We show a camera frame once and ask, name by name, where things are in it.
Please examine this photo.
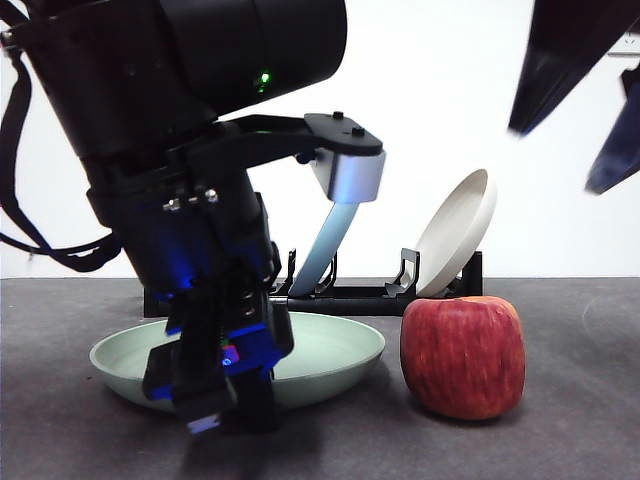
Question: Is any green plate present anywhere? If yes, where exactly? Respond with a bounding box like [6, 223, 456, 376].
[88, 310, 387, 414]

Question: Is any red apple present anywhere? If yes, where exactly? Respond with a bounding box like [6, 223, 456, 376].
[399, 294, 526, 421]

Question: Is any black plate rack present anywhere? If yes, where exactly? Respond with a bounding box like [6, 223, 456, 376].
[143, 248, 484, 317]

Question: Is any blue plate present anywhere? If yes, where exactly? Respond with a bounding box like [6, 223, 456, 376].
[289, 199, 359, 296]

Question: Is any beige plate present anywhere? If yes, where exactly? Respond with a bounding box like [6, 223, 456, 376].
[414, 168, 499, 296]

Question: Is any pale grey camera box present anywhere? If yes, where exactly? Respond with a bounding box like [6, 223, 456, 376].
[312, 148, 387, 205]

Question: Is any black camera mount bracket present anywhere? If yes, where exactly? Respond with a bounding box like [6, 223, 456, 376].
[214, 112, 385, 157]

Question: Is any black cable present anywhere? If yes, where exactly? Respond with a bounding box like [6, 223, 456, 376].
[0, 47, 122, 274]

